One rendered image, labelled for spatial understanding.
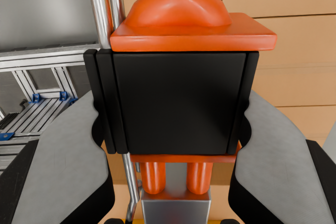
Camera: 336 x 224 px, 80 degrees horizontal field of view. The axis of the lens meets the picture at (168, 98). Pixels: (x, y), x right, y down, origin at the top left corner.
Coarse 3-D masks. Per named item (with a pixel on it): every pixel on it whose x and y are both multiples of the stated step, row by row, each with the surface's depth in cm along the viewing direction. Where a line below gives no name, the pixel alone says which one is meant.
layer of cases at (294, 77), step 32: (128, 0) 70; (224, 0) 70; (256, 0) 69; (288, 0) 69; (320, 0) 69; (288, 32) 75; (320, 32) 75; (288, 64) 82; (320, 64) 82; (288, 96) 90; (320, 96) 90; (320, 128) 100
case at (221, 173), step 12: (240, 144) 49; (108, 156) 46; (120, 156) 46; (120, 168) 43; (216, 168) 43; (228, 168) 43; (120, 180) 41; (216, 180) 41; (228, 180) 41; (120, 192) 42; (216, 192) 41; (120, 204) 44; (216, 204) 44; (228, 204) 43; (108, 216) 47; (120, 216) 47; (216, 216) 46; (228, 216) 46
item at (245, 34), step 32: (128, 32) 9; (160, 32) 9; (192, 32) 9; (224, 32) 9; (256, 32) 9; (128, 64) 9; (160, 64) 9; (192, 64) 9; (224, 64) 9; (256, 64) 9; (128, 96) 10; (160, 96) 10; (192, 96) 10; (224, 96) 10; (128, 128) 12; (160, 128) 12; (192, 128) 12; (224, 128) 12; (160, 160) 13; (192, 160) 13; (224, 160) 13
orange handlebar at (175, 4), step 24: (144, 0) 10; (168, 0) 9; (192, 0) 9; (216, 0) 10; (144, 24) 10; (168, 24) 10; (192, 24) 10; (216, 24) 10; (144, 168) 16; (192, 168) 16; (192, 192) 18
